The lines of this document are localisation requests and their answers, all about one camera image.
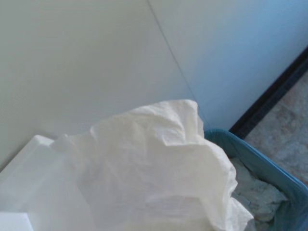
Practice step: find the black baseboard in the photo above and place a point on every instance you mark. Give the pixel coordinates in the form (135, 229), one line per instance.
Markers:
(272, 96)

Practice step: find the blue trash bin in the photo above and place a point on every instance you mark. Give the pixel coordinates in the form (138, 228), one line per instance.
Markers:
(262, 158)

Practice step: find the crumpled paper waste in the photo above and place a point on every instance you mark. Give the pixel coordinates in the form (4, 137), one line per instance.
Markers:
(260, 192)

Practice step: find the white tissue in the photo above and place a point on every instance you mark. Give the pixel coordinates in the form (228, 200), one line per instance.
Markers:
(156, 168)

